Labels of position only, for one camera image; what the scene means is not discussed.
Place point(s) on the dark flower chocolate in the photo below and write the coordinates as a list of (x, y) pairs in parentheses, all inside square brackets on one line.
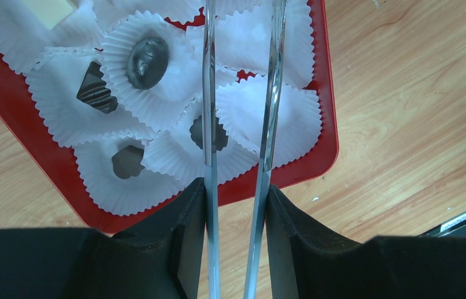
[(195, 130)]

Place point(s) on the white chocolate piece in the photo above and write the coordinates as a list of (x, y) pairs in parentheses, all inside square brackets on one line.
[(50, 12)]

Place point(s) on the red chocolate box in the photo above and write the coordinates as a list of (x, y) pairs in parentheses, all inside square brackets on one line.
[(18, 113)]

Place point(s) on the dark heart chocolate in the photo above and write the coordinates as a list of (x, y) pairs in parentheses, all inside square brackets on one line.
[(127, 162)]

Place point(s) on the metal tongs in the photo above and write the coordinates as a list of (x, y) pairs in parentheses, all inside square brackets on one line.
[(269, 132)]

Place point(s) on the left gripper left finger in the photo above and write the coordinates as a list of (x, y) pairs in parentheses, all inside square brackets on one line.
[(159, 257)]

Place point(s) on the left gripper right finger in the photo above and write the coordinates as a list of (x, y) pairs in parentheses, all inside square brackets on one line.
[(309, 260)]

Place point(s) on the dark oval chocolate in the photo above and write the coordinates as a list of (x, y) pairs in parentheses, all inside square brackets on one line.
[(147, 62)]

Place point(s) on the dark chocolate piece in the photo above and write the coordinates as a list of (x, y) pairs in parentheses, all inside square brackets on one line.
[(93, 91)]

